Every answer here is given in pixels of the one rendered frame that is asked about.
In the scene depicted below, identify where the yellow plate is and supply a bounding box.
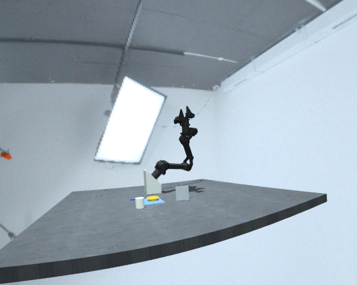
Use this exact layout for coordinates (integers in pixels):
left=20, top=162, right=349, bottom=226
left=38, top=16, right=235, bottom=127
left=147, top=196, right=159, bottom=201

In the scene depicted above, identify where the light blue flat mat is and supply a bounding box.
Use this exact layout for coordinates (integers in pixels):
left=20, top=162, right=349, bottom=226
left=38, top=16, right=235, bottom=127
left=144, top=198, right=165, bottom=206

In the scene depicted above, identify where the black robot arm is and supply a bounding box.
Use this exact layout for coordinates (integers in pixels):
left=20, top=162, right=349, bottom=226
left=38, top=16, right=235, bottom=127
left=151, top=116, right=198, bottom=180

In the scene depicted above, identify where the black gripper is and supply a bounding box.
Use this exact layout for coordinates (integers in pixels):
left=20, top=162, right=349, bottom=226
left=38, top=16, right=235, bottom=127
left=179, top=106, right=195, bottom=127

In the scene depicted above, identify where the white cylinder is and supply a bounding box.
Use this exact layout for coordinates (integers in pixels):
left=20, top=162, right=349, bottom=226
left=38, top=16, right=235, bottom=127
left=135, top=197, right=145, bottom=209

